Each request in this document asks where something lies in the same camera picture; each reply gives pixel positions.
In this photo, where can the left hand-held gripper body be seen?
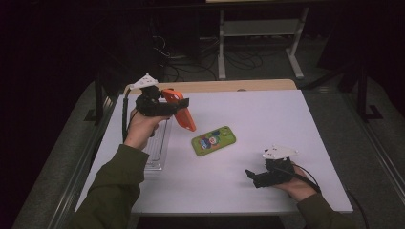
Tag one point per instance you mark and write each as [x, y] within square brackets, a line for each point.
[153, 106]

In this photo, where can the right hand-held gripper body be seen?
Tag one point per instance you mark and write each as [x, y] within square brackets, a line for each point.
[277, 176]

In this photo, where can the orange phone case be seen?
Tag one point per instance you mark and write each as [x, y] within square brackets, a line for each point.
[185, 119]

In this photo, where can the clear plastic rack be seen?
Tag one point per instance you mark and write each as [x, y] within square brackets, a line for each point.
[157, 146]

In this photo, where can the green patterned phone case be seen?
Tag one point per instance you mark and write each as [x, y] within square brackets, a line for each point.
[213, 141]

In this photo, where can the person's left hand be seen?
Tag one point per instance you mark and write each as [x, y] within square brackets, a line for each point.
[140, 127]

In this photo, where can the person's right hand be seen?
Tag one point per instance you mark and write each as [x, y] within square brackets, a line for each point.
[299, 189]

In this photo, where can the white sheet table cover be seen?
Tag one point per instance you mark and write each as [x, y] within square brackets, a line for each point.
[223, 184]

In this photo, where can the black metal stand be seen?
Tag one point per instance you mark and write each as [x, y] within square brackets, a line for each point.
[99, 101]
[363, 95]

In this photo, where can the metal floor rail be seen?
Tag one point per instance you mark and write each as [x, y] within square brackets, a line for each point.
[81, 168]
[379, 152]

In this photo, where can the white metal table frame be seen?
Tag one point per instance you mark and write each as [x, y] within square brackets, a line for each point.
[261, 28]

